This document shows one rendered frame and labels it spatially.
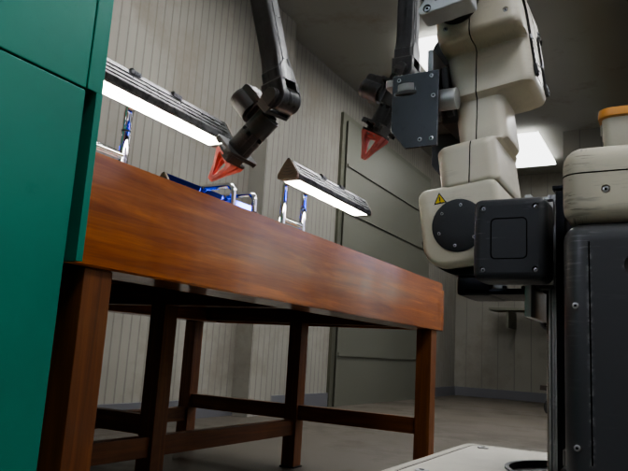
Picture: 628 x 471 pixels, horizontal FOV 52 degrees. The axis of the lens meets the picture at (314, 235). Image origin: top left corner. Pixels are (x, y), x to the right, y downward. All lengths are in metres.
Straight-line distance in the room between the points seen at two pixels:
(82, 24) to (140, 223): 0.33
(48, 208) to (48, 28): 0.26
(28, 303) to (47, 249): 0.08
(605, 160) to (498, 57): 0.41
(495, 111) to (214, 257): 0.64
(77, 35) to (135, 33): 3.14
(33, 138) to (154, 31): 3.39
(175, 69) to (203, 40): 0.40
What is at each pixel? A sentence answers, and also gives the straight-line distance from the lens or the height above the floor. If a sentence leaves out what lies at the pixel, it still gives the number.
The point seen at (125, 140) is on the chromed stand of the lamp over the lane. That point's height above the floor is 1.00.
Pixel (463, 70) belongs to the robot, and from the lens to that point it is 1.41.
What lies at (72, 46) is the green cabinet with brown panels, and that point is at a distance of 1.06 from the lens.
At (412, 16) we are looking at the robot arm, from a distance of 1.85.
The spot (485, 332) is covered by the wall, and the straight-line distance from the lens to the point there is 9.41.
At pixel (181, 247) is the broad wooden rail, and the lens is 1.24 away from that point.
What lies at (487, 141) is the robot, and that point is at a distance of 1.31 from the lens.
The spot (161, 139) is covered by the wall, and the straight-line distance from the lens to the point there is 4.20.
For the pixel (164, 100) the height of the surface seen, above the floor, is 1.06.
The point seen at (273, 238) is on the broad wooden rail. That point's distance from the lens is 1.49.
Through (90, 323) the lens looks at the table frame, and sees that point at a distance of 1.10.
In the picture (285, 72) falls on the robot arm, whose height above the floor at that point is 1.07.
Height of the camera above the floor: 0.47
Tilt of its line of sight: 10 degrees up
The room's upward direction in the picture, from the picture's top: 3 degrees clockwise
